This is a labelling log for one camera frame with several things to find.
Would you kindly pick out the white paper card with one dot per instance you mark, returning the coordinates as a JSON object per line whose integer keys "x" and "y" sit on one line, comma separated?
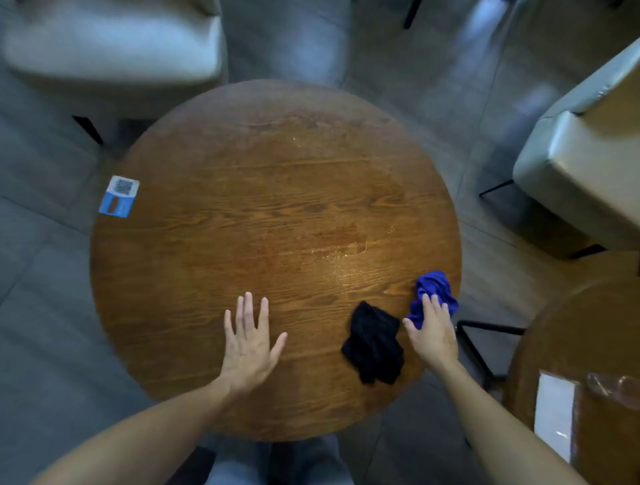
{"x": 555, "y": 414}

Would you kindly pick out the black chair leg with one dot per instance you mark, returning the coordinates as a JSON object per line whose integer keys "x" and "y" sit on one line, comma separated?
{"x": 412, "y": 14}

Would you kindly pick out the person's left little finger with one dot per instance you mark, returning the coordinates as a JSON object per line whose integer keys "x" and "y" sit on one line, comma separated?
{"x": 229, "y": 325}

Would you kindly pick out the person's left forearm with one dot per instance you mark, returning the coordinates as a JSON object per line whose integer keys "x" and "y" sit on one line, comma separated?
{"x": 150, "y": 434}

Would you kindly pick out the person's blue jeans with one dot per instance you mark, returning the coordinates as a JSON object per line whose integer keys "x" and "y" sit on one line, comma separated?
{"x": 310, "y": 462}

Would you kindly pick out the blue and white sticker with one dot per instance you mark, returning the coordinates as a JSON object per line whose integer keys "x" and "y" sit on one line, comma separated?
{"x": 119, "y": 196}

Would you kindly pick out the person's left hand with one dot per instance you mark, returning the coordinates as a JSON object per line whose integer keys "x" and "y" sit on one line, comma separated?
{"x": 247, "y": 354}

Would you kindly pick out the white upholstered chair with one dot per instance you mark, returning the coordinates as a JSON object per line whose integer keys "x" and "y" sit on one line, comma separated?
{"x": 585, "y": 165}
{"x": 115, "y": 45}

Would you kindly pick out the person's left thumb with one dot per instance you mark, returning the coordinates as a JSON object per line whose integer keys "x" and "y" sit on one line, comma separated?
{"x": 278, "y": 347}

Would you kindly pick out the clear plastic wrapper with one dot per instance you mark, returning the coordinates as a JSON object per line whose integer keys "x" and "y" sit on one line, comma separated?
{"x": 615, "y": 388}

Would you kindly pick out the person's left middle finger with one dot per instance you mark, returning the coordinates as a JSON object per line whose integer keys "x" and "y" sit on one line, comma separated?
{"x": 249, "y": 315}

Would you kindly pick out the blue cloth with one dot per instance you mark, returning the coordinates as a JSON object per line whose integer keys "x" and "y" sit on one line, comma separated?
{"x": 433, "y": 286}

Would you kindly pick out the person's right hand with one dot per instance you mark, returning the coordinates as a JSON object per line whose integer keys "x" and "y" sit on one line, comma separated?
{"x": 436, "y": 339}

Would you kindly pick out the person's right thumb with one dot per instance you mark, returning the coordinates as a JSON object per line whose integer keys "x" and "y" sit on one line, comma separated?
{"x": 412, "y": 330}

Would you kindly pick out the person's right middle finger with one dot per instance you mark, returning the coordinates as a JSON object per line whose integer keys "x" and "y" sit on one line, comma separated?
{"x": 436, "y": 307}

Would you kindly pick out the person's right forearm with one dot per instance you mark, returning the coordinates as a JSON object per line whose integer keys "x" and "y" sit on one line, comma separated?
{"x": 495, "y": 429}

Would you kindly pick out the black metal chair frame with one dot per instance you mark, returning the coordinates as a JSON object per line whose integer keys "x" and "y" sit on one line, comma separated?
{"x": 480, "y": 349}

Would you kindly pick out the black cloth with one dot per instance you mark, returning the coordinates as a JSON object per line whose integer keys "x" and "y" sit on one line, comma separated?
{"x": 372, "y": 344}

